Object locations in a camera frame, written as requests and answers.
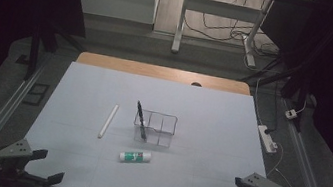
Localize black stand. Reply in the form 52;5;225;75
22;16;91;90
234;49;317;134

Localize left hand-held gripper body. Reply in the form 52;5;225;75
0;134;63;187

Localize clear plastic desk organizer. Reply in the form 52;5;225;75
130;108;179;149

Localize black pen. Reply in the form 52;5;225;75
131;99;154;143

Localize white green glue stick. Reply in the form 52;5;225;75
117;147;153;168

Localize small white adapter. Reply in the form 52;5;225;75
283;107;299;121

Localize light blue table mat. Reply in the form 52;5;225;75
15;55;290;187

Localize white pen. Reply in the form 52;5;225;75
97;102;120;142

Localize black cables on floor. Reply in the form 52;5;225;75
181;0;289;59

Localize white desk frame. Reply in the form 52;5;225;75
170;0;275;70

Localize wooden table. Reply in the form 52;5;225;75
74;50;254;97

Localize white power strip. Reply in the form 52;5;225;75
254;123;282;155

